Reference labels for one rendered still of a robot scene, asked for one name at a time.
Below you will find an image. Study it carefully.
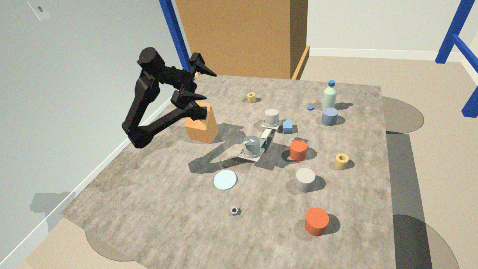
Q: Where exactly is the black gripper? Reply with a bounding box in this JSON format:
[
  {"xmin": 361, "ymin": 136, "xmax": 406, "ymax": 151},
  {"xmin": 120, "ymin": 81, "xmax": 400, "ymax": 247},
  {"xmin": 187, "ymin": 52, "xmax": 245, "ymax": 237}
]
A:
[{"xmin": 165, "ymin": 52, "xmax": 217, "ymax": 110}]

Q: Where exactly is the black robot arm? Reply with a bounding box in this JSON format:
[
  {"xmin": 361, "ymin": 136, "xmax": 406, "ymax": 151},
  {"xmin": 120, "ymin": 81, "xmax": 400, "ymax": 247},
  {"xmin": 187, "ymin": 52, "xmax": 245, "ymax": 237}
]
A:
[{"xmin": 122, "ymin": 47, "xmax": 207, "ymax": 148}]

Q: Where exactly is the orange cylinder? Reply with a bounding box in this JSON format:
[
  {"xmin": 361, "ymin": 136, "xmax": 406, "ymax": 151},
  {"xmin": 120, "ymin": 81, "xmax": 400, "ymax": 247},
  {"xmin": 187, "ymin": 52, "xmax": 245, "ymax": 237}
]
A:
[
  {"xmin": 305, "ymin": 207, "xmax": 329, "ymax": 236},
  {"xmin": 290, "ymin": 140, "xmax": 307, "ymax": 162}
]

